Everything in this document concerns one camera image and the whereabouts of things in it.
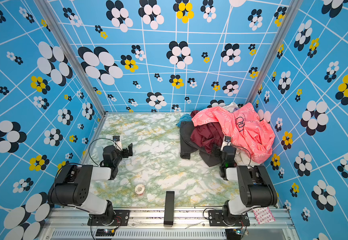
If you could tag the dark grey jeans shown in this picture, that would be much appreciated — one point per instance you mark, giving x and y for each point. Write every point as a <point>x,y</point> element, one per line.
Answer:
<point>188,146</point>

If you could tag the aluminium corner post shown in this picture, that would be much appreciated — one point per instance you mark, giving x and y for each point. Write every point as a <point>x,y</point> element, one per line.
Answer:
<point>62,40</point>
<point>292,11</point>

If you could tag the pink patterned packet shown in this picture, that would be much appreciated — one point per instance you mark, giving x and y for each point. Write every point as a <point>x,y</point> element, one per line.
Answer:
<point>263,215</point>

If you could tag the clear tape roll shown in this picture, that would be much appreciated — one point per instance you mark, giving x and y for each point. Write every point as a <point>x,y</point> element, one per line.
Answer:
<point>140,189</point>

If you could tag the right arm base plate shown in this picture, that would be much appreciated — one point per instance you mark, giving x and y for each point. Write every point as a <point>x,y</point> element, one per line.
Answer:
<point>219,218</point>

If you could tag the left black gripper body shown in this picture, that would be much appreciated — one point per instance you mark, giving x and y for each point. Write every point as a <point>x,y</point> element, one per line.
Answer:
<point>118,156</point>

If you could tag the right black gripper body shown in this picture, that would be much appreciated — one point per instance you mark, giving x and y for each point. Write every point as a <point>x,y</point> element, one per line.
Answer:
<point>222,163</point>

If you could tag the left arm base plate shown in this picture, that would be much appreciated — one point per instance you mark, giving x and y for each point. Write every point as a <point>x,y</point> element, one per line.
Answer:
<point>115,219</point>

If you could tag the black rectangular box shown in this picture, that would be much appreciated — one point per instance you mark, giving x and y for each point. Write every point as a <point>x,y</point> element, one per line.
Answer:
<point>169,208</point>

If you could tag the pink patterned cloth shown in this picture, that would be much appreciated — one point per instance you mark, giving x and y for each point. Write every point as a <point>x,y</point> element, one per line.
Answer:
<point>244,127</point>

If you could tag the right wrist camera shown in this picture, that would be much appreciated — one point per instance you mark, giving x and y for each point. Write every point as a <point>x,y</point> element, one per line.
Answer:
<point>227,141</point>

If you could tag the maroon cloth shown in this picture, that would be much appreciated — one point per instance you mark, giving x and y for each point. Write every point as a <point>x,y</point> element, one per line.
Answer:
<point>207,133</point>

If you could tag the right circuit board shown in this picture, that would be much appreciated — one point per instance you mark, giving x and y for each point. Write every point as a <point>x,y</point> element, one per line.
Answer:
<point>234,234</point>

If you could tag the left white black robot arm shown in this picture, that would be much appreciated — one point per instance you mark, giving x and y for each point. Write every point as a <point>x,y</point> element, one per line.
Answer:
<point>71,186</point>

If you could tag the left circuit board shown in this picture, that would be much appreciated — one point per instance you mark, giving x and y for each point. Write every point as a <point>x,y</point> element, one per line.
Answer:
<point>104,233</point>

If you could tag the circuit board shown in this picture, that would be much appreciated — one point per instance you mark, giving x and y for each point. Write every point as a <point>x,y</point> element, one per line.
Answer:
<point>234,234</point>
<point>104,233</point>

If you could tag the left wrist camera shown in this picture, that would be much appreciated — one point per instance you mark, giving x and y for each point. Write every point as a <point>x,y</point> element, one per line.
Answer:
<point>117,142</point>

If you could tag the left aluminium corner post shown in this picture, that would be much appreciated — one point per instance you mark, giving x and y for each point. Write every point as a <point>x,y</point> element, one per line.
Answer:
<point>62,40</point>

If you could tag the teal cloth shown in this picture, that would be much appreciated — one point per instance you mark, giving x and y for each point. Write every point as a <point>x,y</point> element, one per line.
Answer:
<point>184,118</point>

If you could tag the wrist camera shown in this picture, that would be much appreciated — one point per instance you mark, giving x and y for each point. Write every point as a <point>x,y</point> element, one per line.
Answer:
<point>117,142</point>
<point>227,141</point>

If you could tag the white cloth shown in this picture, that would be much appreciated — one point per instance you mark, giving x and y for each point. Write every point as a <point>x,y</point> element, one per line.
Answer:
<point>232,107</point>

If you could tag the right aluminium corner post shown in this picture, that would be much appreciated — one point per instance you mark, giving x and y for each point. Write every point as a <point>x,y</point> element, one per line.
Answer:
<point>292,11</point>

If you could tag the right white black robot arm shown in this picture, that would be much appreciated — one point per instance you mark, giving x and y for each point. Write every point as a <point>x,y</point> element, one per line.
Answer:
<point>256,189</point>

